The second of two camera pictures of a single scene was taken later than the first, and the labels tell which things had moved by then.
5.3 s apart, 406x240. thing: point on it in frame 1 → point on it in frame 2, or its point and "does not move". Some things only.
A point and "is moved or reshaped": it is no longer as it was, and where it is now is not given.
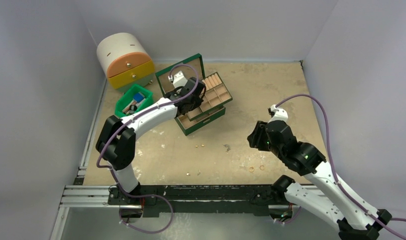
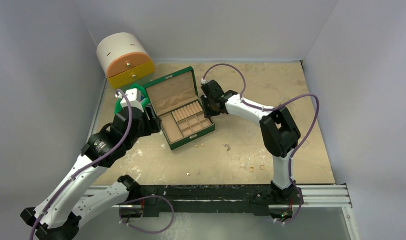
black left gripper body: x=196 y=103 → x=144 y=131
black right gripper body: x=258 y=135 → x=208 y=102
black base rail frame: x=151 y=201 does not move
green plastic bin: x=123 y=101 does not move
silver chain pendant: x=228 y=147 does not move
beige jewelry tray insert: x=215 y=95 is moved or reshaped
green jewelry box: x=163 y=76 is moved or reshaped
